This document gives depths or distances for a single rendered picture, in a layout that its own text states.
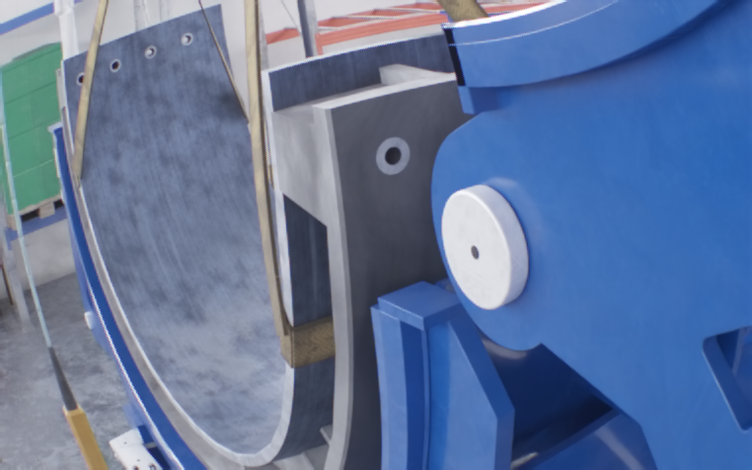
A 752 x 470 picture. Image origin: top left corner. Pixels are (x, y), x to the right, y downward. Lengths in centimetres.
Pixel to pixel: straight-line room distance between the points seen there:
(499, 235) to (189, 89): 251
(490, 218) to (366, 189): 30
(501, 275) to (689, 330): 32
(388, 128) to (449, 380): 33
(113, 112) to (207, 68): 39
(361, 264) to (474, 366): 22
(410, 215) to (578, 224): 44
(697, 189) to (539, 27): 23
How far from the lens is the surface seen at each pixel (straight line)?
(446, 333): 137
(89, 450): 278
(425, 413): 148
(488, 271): 118
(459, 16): 200
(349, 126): 138
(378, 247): 145
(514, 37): 101
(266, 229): 172
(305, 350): 172
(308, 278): 164
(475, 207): 117
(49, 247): 918
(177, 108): 354
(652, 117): 92
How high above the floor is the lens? 262
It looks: 17 degrees down
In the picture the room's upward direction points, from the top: 10 degrees counter-clockwise
